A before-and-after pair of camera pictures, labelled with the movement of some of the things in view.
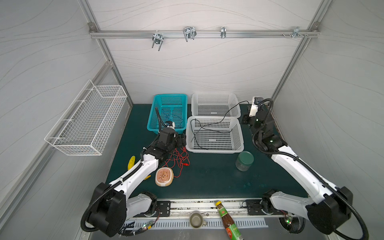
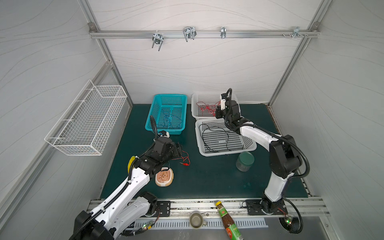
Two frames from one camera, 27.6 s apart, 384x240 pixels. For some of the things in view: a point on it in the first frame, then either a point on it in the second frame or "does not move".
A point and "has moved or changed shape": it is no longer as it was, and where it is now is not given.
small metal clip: (223, 32) does not move
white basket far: (215, 104) does not move
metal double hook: (189, 32) does not move
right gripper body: (259, 113) → (227, 111)
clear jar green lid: (245, 159) does not move
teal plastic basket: (171, 107) does not move
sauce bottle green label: (232, 231) does not move
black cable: (212, 123) → (214, 127)
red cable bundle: (180, 157) has moved or changed shape
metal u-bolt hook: (157, 38) does not move
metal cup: (196, 220) does not move
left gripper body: (180, 141) → (174, 151)
